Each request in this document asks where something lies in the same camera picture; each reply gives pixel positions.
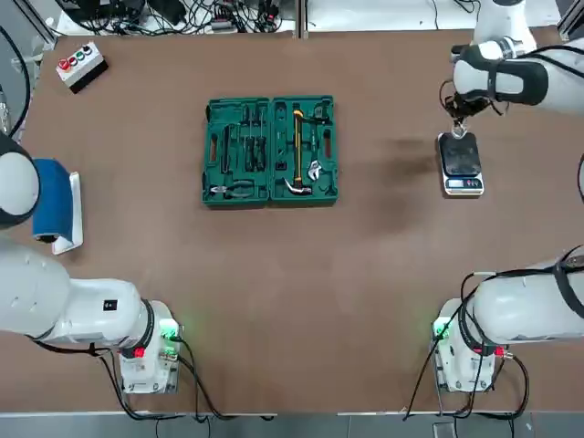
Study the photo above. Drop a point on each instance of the silver digital kitchen scale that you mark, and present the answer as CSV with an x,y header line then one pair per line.
x,y
461,164

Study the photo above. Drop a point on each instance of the long black hand tool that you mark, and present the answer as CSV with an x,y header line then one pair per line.
x,y
226,150

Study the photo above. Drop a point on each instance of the green plastic toolbox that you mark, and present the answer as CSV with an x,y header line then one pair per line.
x,y
269,150

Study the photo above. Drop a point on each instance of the button box with coloured buttons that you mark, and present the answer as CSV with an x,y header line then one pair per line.
x,y
82,68

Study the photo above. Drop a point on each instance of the silver adjustable wrench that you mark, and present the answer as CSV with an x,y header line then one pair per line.
x,y
315,170

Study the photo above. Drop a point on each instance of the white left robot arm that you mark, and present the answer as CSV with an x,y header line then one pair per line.
x,y
68,310

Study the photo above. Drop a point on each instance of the aluminium camera post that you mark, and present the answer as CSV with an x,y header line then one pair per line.
x,y
301,18

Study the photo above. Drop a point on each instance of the aluminium frame profile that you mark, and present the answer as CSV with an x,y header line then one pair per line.
x,y
572,20
43,23

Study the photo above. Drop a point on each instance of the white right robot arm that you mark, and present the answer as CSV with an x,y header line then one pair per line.
x,y
515,310

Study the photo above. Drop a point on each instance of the blue box on white base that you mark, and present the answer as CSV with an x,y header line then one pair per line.
x,y
50,201

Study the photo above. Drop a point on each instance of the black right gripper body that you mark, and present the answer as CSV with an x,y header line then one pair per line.
x,y
467,104

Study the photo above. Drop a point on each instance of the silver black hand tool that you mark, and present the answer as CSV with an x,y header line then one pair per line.
x,y
319,116

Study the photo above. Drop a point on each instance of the small clear measuring cup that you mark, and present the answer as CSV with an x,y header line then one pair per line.
x,y
459,133

